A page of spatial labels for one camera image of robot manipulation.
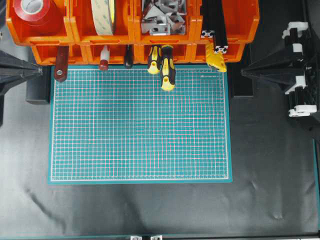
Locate black aluminium extrusion frame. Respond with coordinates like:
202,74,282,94
213,0,229,54

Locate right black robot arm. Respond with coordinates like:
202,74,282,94
241,21,320,137

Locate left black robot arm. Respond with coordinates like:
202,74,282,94
0,50,43,126

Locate black rack base right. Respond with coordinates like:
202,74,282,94
227,44,255,99

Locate black rack base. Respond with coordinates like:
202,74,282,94
25,66,51,105
227,44,255,99

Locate black rack base left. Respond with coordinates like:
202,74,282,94
25,66,51,105

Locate large yellow black screwdriver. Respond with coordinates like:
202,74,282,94
160,44,176,91

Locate green cutting mat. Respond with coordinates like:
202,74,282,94
48,65,233,185

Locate small yellow black screwdriver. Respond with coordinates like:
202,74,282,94
147,45,162,75

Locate yellow utility knife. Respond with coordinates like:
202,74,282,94
205,42,227,73

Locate lower orange bin knife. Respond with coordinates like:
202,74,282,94
192,41,245,63

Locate pile of metal corner brackets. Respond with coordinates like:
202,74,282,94
140,0,187,36

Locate upper orange bin tape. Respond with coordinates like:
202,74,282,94
69,0,134,45

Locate upper orange bin far left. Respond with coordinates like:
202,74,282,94
5,0,74,46

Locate orange bin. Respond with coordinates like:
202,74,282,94
5,0,74,46
31,44,88,66

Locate beige double-sided tape roll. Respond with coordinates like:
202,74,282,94
91,0,116,36

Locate upper orange bin extrusions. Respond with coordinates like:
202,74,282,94
194,0,260,44

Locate lower orange bin far left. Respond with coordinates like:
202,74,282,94
31,44,88,66

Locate red tape roll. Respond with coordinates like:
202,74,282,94
13,0,61,27

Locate black round tool handle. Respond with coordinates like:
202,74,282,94
123,45,134,69

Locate lower orange bin handles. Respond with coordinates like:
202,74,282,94
81,44,128,65

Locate brown wooden handle tool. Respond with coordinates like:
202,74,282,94
54,45,69,83

